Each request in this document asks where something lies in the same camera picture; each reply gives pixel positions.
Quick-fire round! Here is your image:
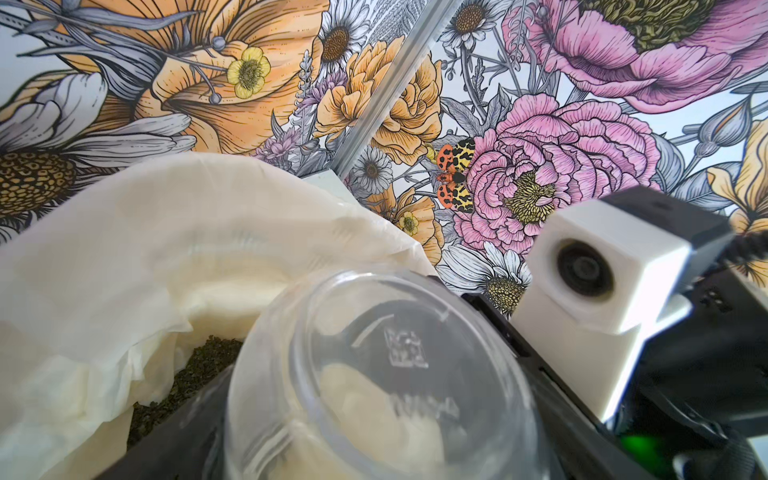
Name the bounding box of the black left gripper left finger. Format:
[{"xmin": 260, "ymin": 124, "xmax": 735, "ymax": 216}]
[{"xmin": 97, "ymin": 365, "xmax": 234, "ymax": 480}]

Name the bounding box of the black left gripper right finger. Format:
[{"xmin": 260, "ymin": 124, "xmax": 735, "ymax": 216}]
[{"xmin": 461, "ymin": 294, "xmax": 653, "ymax": 480}]

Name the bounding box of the aluminium corner post right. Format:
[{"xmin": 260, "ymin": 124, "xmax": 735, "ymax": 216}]
[{"xmin": 329, "ymin": 1, "xmax": 461, "ymax": 179}]

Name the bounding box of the glass jar with tea leaves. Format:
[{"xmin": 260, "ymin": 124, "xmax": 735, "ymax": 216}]
[{"xmin": 224, "ymin": 269, "xmax": 553, "ymax": 479}]

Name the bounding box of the dumped tea leaves pile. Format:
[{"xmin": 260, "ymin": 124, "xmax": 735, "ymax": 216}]
[{"xmin": 127, "ymin": 336, "xmax": 243, "ymax": 450}]

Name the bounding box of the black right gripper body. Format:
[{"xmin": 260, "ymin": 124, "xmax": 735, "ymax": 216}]
[{"xmin": 611, "ymin": 271, "xmax": 767, "ymax": 479}]

